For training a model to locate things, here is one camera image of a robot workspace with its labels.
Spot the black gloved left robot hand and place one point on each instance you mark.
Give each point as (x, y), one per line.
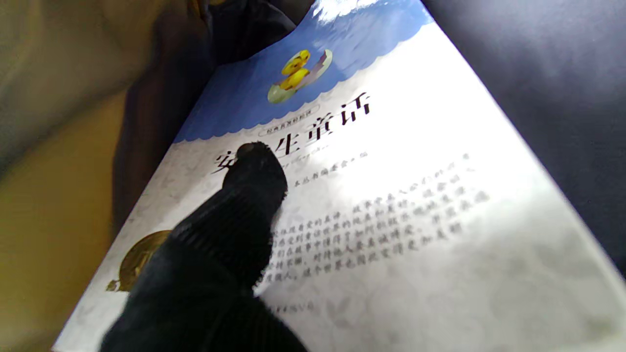
(215, 244)

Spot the blue and white duck book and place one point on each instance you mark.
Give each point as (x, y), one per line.
(415, 195)

